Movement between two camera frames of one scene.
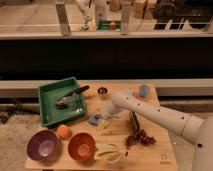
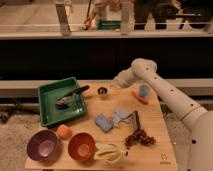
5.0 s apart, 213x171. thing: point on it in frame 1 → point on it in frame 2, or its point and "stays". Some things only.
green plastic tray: (59, 101) stays
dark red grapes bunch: (139, 136) stays
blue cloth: (94, 118) → (105, 122)
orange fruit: (64, 131) stays
